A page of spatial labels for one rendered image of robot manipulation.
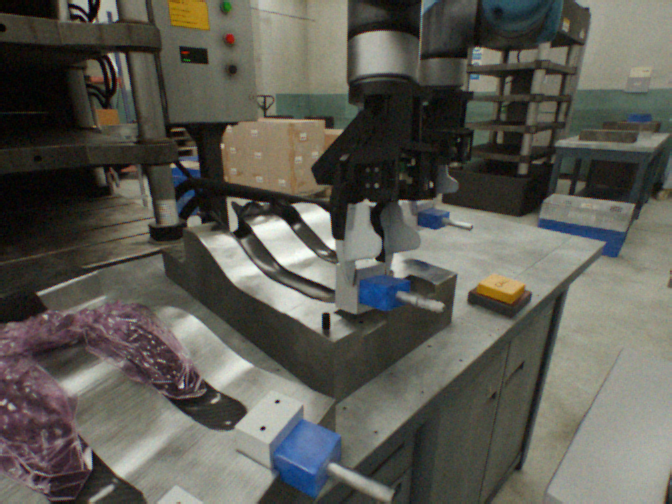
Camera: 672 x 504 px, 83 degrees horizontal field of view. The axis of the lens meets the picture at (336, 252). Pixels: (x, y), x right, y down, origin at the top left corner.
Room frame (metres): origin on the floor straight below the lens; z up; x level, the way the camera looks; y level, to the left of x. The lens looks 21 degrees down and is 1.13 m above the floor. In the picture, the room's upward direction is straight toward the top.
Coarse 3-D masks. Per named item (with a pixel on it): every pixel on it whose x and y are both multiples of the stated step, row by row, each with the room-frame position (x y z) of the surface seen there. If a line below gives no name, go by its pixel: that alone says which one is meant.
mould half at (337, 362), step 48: (192, 240) 0.59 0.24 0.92; (288, 240) 0.63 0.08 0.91; (192, 288) 0.61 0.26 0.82; (240, 288) 0.49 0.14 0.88; (288, 288) 0.48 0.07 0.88; (288, 336) 0.41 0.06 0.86; (336, 336) 0.36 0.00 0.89; (384, 336) 0.41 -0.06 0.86; (432, 336) 0.49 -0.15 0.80; (336, 384) 0.35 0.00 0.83
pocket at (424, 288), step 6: (408, 276) 0.52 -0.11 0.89; (414, 276) 0.52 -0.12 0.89; (414, 282) 0.52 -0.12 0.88; (420, 282) 0.51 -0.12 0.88; (426, 282) 0.50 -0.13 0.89; (432, 282) 0.49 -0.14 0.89; (414, 288) 0.51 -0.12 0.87; (420, 288) 0.51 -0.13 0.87; (426, 288) 0.50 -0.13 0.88; (432, 288) 0.49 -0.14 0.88; (414, 294) 0.51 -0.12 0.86; (420, 294) 0.51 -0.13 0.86; (426, 294) 0.50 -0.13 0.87; (432, 294) 0.48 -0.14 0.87
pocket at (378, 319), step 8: (336, 312) 0.41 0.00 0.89; (344, 312) 0.42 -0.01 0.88; (368, 312) 0.44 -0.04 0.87; (376, 312) 0.43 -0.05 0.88; (384, 312) 0.41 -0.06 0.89; (352, 320) 0.43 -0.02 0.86; (360, 320) 0.43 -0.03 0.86; (368, 320) 0.43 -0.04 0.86; (376, 320) 0.43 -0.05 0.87; (384, 320) 0.41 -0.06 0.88; (368, 328) 0.41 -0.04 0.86; (376, 328) 0.40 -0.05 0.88
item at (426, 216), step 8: (424, 200) 0.71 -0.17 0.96; (432, 200) 0.71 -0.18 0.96; (408, 208) 0.69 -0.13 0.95; (424, 208) 0.69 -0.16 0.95; (432, 208) 0.70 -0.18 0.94; (408, 216) 0.69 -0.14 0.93; (416, 216) 0.68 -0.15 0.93; (424, 216) 0.67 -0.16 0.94; (432, 216) 0.66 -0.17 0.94; (440, 216) 0.65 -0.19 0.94; (448, 216) 0.67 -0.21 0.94; (408, 224) 0.69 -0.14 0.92; (416, 224) 0.67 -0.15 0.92; (424, 224) 0.67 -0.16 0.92; (432, 224) 0.65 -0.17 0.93; (440, 224) 0.66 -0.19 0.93; (448, 224) 0.65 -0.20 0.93; (456, 224) 0.64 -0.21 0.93; (464, 224) 0.63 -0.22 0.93
